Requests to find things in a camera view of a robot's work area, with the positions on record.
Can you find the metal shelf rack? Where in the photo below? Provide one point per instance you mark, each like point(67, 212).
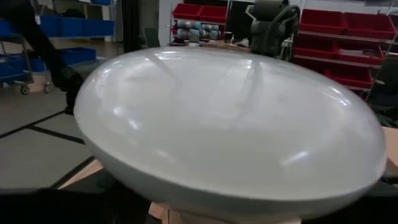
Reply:
point(335, 35)

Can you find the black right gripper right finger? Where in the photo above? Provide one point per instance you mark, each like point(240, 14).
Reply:
point(367, 211)

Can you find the black vertical post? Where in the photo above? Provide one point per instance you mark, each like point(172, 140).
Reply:
point(130, 25)

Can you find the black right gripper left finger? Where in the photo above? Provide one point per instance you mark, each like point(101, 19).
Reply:
point(62, 208)

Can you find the blue wheeled bin cart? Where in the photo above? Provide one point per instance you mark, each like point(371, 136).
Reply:
point(12, 68)

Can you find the blue storage bin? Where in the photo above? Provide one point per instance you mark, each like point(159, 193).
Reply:
point(72, 27)
point(99, 28)
point(51, 26)
point(79, 54)

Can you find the red storage bin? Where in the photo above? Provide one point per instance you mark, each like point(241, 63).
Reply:
point(360, 56)
point(186, 11)
point(370, 26)
point(214, 14)
point(321, 21)
point(348, 79)
point(314, 49)

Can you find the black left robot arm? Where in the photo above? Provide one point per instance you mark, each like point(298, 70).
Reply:
point(267, 28)

